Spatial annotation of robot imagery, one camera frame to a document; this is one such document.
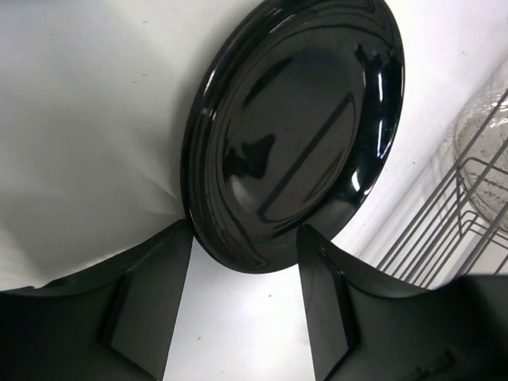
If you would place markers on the black glossy plate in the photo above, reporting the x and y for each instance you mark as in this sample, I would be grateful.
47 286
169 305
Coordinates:
291 125

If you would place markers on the clear textured glass plate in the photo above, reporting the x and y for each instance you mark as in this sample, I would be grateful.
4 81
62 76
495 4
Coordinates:
480 143

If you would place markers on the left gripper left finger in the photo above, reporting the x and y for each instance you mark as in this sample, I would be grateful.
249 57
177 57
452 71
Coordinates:
112 321

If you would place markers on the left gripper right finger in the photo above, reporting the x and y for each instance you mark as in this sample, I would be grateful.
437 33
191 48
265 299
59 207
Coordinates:
366 325

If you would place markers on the metal wire dish rack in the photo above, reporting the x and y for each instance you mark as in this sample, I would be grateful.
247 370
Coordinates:
433 234

